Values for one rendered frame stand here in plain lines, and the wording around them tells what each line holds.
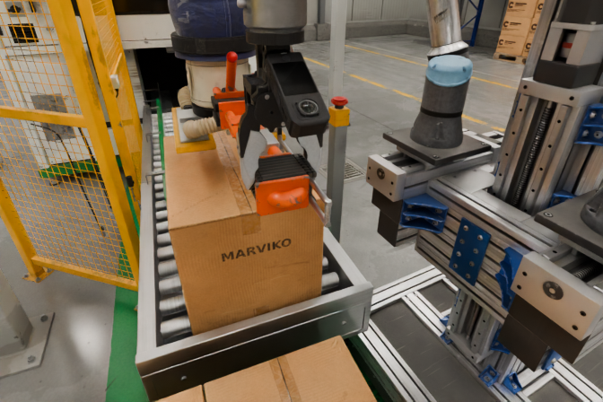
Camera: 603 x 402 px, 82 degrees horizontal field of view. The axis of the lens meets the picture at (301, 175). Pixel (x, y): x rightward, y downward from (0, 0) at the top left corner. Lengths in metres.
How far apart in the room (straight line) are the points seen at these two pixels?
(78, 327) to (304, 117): 1.87
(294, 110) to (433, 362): 1.31
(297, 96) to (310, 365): 0.82
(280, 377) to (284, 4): 0.90
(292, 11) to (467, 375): 1.40
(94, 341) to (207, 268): 1.13
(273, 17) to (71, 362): 1.80
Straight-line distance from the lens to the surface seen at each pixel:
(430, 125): 1.06
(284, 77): 0.41
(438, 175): 1.11
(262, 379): 1.06
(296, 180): 0.46
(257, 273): 1.02
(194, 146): 0.93
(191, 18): 0.94
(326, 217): 0.44
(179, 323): 1.21
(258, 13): 0.42
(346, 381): 1.06
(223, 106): 0.77
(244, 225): 0.90
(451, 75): 1.03
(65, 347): 2.07
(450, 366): 1.57
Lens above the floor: 1.45
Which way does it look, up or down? 29 degrees down
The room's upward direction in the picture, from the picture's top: straight up
